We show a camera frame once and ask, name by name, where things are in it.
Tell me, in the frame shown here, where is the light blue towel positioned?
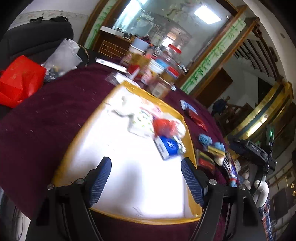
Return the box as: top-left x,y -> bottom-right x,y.
214,142 -> 225,152
199,133 -> 213,148

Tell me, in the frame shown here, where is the blue white plastic packet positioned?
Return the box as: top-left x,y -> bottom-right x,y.
223,156 -> 238,187

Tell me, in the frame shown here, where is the gold yellow packet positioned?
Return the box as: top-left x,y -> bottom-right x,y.
207,146 -> 226,158

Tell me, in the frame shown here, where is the red green black packet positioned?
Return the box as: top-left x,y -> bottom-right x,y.
195,149 -> 215,174

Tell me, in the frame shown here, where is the blue Vinda tissue pack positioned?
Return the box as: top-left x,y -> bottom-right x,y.
154,136 -> 186,160

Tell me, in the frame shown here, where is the small red bag blue cloth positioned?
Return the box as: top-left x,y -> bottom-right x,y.
153,118 -> 178,138

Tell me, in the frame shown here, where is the pink tissue pack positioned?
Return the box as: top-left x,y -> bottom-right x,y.
140,105 -> 163,118

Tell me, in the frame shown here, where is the lemon pattern tissue pack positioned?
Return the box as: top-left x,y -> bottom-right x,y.
128,109 -> 154,137

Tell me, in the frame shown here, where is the white gloved right hand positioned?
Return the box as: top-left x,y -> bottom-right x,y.
243,170 -> 269,208

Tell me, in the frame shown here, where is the tied light blue towel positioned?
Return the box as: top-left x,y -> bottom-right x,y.
199,133 -> 213,148

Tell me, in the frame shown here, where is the red foil pouch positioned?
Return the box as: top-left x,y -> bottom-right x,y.
185,109 -> 208,132

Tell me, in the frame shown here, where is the yellow tray white foam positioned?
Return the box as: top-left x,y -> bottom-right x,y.
53,82 -> 202,225

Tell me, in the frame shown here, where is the blue white flat packet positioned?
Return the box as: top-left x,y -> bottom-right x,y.
180,100 -> 198,114

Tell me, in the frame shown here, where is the wooden stair railing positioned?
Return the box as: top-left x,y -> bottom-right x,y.
234,24 -> 284,82

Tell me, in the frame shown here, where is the clear jar brown label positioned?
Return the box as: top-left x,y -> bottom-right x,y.
149,75 -> 176,99

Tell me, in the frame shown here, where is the red lid clear jar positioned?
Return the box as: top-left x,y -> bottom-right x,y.
168,44 -> 182,59

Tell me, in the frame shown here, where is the red gold carton box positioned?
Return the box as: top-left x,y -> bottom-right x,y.
127,53 -> 151,79

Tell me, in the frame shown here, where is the red bag on sofa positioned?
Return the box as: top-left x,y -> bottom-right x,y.
0,55 -> 46,108

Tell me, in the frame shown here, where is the white plastic bag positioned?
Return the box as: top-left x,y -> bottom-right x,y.
43,39 -> 82,82

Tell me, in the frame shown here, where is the black sofa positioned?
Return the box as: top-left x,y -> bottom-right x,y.
1,16 -> 74,70

